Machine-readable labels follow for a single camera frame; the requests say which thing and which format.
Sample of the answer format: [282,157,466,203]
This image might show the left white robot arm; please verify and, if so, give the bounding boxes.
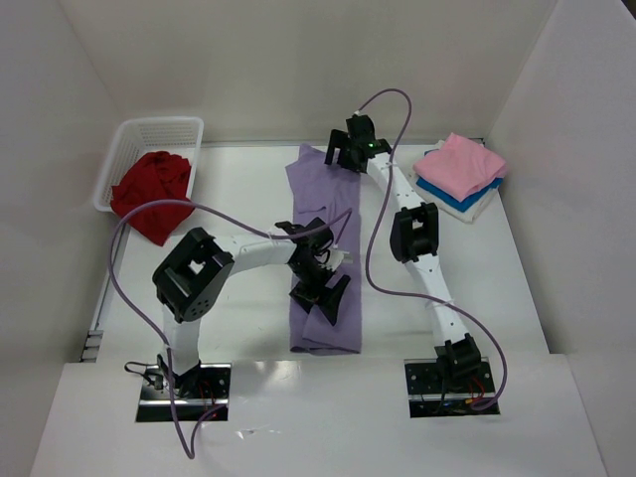
[152,218,352,397]

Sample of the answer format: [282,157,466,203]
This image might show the pink folded t shirt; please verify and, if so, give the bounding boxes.
[419,133,508,201]

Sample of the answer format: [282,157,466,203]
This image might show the white folded t shirt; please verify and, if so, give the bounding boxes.
[407,140,503,224]

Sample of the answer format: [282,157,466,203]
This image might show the blue folded t shirt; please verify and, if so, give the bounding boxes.
[414,176,504,211]

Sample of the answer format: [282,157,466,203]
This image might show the white plastic basket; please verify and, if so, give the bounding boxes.
[92,116,205,213]

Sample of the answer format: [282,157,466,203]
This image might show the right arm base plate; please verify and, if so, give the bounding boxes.
[403,359,501,418]

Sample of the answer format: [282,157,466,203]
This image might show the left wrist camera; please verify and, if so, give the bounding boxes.
[329,247,354,270]

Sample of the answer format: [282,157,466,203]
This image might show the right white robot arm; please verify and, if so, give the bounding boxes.
[325,112,482,393]

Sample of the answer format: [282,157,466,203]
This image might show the red t shirt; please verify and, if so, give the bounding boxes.
[110,151,194,246]

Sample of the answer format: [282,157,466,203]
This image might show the purple t shirt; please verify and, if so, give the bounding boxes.
[283,142,364,357]

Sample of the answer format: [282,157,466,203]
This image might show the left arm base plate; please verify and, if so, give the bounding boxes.
[126,362,232,423]

